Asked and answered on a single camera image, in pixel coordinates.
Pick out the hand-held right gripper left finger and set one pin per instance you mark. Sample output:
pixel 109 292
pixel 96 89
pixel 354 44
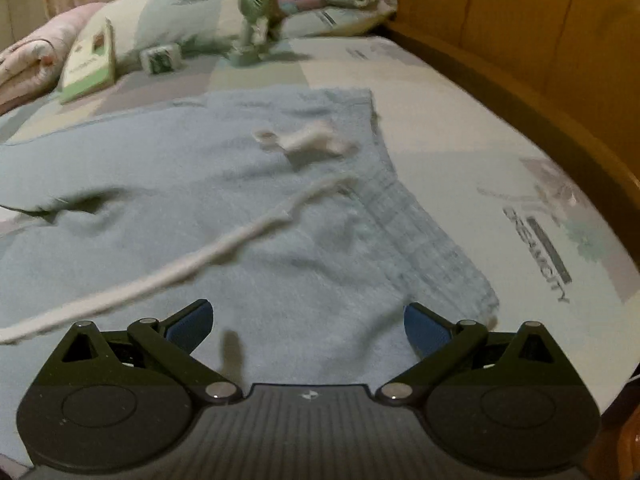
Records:
pixel 192 325

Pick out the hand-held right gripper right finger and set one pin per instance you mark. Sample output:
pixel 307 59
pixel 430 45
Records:
pixel 425 330

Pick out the bed with patchwork sheet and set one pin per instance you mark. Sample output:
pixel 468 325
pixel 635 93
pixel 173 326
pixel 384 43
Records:
pixel 475 110

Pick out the small green and white box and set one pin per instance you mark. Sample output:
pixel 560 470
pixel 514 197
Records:
pixel 160 58

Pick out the green and white book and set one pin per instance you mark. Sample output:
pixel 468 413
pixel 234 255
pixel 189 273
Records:
pixel 85 70

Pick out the large patchwork pillow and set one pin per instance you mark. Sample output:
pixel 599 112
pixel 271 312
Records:
pixel 175 15

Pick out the folded pink floral quilt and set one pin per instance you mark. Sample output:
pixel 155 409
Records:
pixel 30 55

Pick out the wooden bed headboard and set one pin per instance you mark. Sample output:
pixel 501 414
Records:
pixel 525 20

